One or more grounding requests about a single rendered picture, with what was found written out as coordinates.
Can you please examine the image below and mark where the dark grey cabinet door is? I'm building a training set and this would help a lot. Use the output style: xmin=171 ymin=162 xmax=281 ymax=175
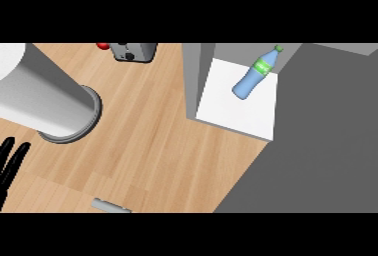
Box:
xmin=212 ymin=42 xmax=378 ymax=214

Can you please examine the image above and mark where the grey toaster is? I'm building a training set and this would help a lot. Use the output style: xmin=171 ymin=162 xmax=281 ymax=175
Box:
xmin=107 ymin=42 xmax=159 ymax=64

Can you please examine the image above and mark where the grey cabinet white shelf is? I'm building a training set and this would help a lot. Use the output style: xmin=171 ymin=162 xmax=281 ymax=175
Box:
xmin=180 ymin=42 xmax=304 ymax=143

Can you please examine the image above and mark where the blue water bottle green label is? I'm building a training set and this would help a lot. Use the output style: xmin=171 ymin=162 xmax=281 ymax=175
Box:
xmin=230 ymin=45 xmax=284 ymax=101

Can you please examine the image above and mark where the small grey handle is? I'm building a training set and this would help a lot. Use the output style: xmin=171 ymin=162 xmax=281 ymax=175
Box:
xmin=89 ymin=197 xmax=134 ymax=214

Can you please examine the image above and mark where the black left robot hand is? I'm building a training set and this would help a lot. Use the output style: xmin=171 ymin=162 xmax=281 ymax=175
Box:
xmin=0 ymin=136 xmax=32 ymax=212

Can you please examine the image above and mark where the large white cylinder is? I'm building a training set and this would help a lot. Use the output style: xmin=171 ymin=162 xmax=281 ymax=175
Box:
xmin=0 ymin=42 xmax=103 ymax=145

